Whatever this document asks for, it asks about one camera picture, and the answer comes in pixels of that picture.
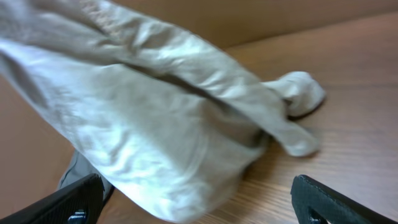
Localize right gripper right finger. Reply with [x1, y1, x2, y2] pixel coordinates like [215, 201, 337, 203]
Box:
[290, 175, 397, 224]

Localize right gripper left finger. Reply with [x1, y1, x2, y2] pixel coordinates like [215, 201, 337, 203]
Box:
[1, 174, 104, 224]

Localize beige shorts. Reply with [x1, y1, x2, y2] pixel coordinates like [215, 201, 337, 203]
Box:
[1, 1, 325, 223]

